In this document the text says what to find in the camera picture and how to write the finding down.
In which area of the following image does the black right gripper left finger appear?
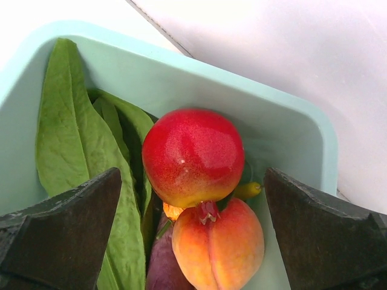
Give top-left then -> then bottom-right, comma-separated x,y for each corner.
1,167 -> 122,289

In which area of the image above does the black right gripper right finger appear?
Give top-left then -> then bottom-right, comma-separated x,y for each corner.
264,168 -> 386,289

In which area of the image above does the yellow fake banana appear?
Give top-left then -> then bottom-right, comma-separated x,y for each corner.
233,182 -> 263,201

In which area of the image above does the orange fake fruit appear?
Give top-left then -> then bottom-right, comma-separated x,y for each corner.
172,198 -> 265,289

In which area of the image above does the purple fake eggplant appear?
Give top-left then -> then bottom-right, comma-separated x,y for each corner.
146,226 -> 195,290

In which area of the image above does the green fake leafy vegetable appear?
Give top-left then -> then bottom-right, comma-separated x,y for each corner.
35,39 -> 153,289

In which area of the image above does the red fake apple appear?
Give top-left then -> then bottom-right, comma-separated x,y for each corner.
141,108 -> 245,224

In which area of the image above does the light blue plastic bin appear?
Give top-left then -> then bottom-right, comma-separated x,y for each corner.
0,20 -> 339,290

